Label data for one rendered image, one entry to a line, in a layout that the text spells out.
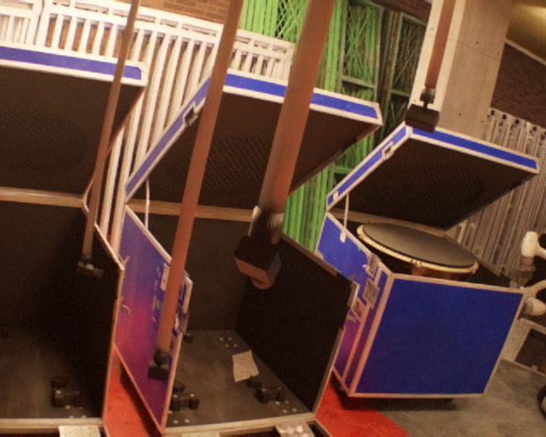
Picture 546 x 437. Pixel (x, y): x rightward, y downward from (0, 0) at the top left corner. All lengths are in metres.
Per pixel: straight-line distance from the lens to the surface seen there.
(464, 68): 4.62
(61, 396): 2.73
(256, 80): 2.43
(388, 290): 3.17
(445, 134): 3.39
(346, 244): 3.73
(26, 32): 3.84
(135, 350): 2.98
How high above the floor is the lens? 1.84
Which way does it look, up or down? 13 degrees down
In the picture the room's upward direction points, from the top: 14 degrees clockwise
